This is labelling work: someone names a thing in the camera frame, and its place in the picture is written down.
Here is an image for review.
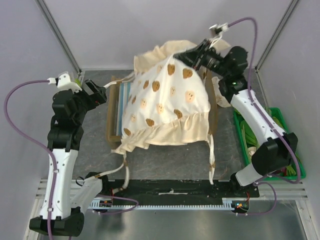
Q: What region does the wooden pet bed frame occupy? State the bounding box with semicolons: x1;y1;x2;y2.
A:
105;70;218;150

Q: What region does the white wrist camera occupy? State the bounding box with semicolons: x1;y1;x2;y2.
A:
209;22;229;43
47;71;82;93

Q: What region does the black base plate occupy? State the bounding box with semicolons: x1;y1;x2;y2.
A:
114;179;260;206

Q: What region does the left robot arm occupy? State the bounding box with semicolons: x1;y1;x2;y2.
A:
29;77;110;237

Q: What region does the bear print cream quilt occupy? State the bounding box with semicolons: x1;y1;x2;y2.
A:
102;39;232;193

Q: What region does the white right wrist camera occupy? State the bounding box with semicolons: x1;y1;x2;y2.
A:
209;22;229;43

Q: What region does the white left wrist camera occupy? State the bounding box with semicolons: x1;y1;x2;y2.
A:
47;71;82;93

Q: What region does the green plastic basket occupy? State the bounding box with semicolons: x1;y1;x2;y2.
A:
232;106;307;180

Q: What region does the bear print small pillow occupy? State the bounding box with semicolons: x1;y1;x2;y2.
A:
211;76;231;108

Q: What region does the white cable duct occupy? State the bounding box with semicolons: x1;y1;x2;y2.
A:
88;197;250;214

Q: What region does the green cabbage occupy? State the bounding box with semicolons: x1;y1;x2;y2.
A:
74;78;82;87

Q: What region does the blue white striped mattress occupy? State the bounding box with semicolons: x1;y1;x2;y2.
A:
116;82;131;136

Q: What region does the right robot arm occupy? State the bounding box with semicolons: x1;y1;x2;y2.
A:
173;40;298;197

